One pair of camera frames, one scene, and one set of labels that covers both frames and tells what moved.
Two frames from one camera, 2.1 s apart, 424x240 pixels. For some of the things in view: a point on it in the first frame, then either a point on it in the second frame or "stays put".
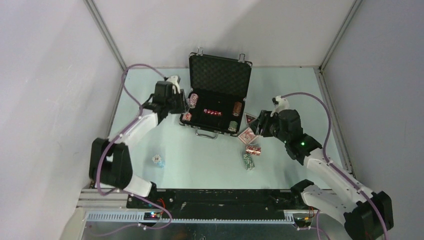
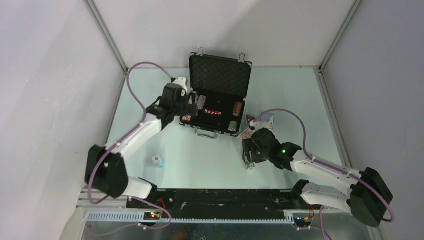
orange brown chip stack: (237, 108) stays put
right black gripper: (262, 123) to (248, 145)
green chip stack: (248, 162) stays put
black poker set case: (219, 87) stays put
